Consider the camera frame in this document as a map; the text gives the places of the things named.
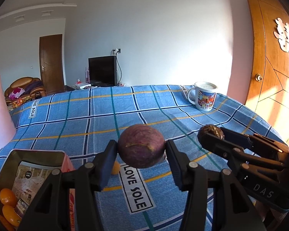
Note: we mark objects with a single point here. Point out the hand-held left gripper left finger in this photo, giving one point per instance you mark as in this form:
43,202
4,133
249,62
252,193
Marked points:
108,166

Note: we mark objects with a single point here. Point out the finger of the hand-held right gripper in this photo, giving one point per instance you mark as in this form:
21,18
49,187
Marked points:
221,146
243,138

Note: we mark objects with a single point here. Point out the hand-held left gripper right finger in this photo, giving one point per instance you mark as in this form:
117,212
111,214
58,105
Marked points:
174,163

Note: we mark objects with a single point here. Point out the purple passion fruit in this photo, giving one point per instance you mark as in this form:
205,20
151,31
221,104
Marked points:
141,145

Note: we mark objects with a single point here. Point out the pink metal tin box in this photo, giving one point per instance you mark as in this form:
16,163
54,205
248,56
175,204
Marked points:
38,155

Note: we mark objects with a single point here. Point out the orange tangerine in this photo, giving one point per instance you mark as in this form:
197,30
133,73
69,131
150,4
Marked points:
3,223
11,214
7,197

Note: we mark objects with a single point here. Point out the small yellow-brown fruit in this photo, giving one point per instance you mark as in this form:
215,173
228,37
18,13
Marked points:
115,169

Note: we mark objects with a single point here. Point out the white printed mug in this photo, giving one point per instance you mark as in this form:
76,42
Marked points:
204,99

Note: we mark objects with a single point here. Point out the blue plaid tablecloth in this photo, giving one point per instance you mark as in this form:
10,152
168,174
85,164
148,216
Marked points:
159,110

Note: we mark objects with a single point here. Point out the brass door knob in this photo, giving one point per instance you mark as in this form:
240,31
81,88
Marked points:
259,77

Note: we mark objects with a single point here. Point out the printed paper leaflet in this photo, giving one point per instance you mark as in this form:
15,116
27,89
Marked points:
31,182

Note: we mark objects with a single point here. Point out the low television stand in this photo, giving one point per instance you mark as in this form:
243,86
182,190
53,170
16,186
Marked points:
86,86

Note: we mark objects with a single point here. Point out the light orange wooden door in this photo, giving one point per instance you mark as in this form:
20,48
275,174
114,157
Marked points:
267,53

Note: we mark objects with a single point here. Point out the pink slender object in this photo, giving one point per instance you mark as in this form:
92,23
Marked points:
87,74

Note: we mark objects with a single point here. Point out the black television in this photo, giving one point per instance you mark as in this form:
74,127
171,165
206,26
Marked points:
102,71

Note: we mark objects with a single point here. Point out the brown leather armchair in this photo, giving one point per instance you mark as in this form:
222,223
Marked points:
38,92

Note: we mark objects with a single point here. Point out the orange snack packets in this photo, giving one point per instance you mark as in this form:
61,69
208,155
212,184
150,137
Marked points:
20,101

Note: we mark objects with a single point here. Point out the white paper door decoration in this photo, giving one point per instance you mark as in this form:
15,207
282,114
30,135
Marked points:
286,37

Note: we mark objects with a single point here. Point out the dark brown wooden door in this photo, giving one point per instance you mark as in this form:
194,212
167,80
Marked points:
51,63

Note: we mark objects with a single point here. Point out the pink floral pillow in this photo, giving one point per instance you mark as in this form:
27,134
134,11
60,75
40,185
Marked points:
17,92

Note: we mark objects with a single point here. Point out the pink electric kettle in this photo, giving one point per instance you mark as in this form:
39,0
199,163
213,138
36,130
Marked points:
0,115

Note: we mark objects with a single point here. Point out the white wall socket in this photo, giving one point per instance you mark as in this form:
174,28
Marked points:
116,51

